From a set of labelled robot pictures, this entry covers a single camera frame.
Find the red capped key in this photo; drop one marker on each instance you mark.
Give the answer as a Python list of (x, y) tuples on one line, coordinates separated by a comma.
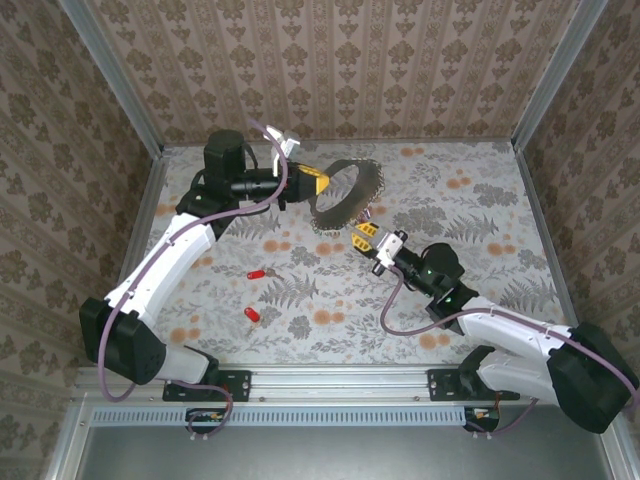
[(256, 274), (251, 315)]

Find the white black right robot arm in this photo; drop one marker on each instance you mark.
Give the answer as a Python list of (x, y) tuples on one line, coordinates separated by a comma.
[(515, 325)]

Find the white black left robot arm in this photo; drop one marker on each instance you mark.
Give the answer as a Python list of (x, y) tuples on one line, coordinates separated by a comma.
[(165, 260)]

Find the floral patterned table cover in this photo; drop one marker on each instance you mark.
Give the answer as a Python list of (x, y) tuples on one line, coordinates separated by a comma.
[(350, 325)]

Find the black connector box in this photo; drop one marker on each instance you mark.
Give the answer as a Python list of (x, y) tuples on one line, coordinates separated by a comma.
[(482, 420), (205, 420)]

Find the grey metal panel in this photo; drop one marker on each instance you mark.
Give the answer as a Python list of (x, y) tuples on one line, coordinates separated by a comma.
[(340, 455)]

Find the aluminium rear rail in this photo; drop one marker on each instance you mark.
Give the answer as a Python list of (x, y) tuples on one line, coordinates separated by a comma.
[(340, 143)]

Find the aluminium side rail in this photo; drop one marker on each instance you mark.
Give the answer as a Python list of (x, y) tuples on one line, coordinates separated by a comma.
[(550, 250), (136, 250)]

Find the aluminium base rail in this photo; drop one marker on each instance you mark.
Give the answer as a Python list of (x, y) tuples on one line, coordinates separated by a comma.
[(340, 385)]

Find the aluminium frame post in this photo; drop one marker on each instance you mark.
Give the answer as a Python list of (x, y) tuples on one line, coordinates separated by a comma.
[(561, 65), (107, 65)]

